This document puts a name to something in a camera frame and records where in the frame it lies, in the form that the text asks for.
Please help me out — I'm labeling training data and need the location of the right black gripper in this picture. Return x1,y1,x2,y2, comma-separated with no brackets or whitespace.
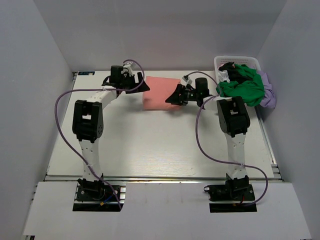
166,83,200,105

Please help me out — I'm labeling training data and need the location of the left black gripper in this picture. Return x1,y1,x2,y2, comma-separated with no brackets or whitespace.
120,72,151,94

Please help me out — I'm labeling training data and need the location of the salmon pink t shirt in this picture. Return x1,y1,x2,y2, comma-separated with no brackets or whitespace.
142,76,181,111

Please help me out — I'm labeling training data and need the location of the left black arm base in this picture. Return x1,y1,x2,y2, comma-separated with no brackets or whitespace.
72,178,126,212

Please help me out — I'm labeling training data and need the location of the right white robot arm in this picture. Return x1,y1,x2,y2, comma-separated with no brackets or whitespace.
165,77,251,181

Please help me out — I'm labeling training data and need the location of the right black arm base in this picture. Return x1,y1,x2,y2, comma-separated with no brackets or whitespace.
203,176,257,213

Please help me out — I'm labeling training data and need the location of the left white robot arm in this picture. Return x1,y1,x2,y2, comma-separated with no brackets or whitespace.
72,61,150,182

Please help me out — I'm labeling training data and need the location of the blue table label sticker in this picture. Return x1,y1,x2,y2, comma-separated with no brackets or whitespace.
77,71,95,76

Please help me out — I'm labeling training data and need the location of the white t shirt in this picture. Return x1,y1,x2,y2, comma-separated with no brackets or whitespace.
217,70,230,83

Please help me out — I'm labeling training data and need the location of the black t shirt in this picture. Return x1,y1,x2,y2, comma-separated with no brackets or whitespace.
218,62,253,84

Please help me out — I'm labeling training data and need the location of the green t shirt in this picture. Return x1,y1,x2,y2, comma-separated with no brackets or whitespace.
216,63,265,107

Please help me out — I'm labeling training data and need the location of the white plastic laundry basket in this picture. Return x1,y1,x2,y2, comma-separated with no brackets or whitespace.
214,55,261,78

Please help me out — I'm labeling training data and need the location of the lavender t shirt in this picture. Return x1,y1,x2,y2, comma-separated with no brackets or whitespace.
257,70,277,109

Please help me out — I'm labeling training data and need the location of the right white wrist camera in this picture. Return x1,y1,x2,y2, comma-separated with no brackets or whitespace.
182,75,193,86

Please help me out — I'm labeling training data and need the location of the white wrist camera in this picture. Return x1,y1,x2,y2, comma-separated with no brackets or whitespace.
182,75,193,86
123,62,134,76

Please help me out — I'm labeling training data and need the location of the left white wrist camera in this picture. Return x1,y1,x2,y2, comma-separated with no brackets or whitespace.
123,62,134,76

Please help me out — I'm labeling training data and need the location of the aluminium table edge rail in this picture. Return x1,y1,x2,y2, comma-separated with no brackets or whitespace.
44,175,283,184

